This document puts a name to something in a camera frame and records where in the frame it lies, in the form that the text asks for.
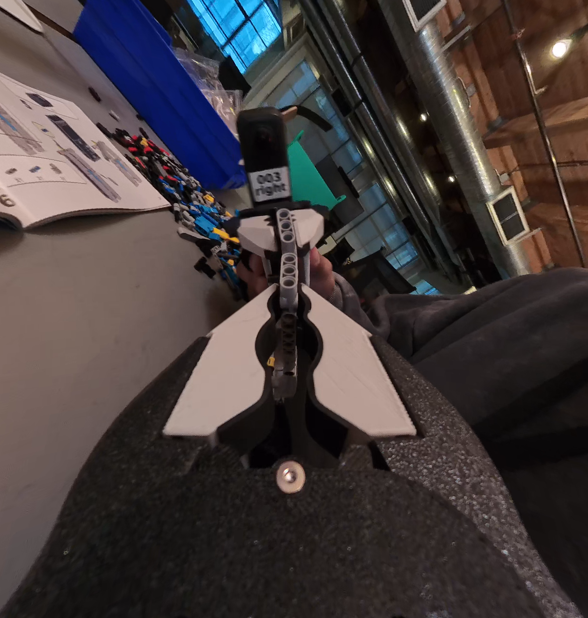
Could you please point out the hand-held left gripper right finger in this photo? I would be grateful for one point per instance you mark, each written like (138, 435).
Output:
(361, 381)

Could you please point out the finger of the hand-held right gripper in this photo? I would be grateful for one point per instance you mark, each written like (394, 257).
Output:
(255, 234)
(308, 229)

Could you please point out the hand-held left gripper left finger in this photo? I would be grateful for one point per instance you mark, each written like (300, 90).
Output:
(221, 381)

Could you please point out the grey hinged toy assembly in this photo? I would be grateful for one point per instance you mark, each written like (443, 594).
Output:
(288, 270)

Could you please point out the person's right hand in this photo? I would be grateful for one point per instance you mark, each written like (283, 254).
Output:
(253, 277)

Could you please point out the pile of toy bricks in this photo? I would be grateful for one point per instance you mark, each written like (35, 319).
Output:
(197, 207)

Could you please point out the clear plastic bag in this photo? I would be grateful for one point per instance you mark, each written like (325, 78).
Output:
(202, 77)

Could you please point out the blue storage bin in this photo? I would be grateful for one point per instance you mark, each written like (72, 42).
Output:
(144, 72)

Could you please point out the white air vent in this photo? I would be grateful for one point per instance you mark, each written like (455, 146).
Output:
(424, 12)
(508, 217)

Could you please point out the open instruction booklet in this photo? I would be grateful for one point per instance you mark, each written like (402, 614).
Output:
(57, 193)

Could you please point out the person's grey sweatshirt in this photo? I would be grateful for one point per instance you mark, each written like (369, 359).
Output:
(554, 483)

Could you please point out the white paper sheet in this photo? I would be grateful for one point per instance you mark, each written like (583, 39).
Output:
(9, 12)

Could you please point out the ceiling spotlight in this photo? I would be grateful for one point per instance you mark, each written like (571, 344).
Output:
(559, 48)

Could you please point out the metal ventilation duct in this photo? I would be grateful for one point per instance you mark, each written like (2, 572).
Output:
(467, 145)

